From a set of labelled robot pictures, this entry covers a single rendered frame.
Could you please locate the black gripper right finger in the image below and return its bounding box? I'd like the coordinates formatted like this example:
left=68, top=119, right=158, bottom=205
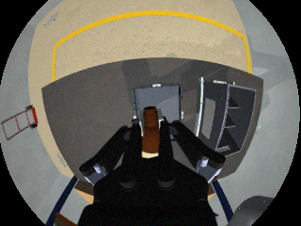
left=156, top=108, right=226, bottom=187

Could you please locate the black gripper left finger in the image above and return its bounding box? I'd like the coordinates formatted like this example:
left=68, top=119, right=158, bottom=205
left=79, top=110, right=145, bottom=188

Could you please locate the brown bottle with cream label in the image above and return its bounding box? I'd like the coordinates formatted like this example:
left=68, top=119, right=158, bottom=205
left=142, top=106, right=160, bottom=157

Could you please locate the black crate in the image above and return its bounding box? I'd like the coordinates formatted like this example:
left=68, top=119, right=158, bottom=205
left=198, top=82, right=256, bottom=157

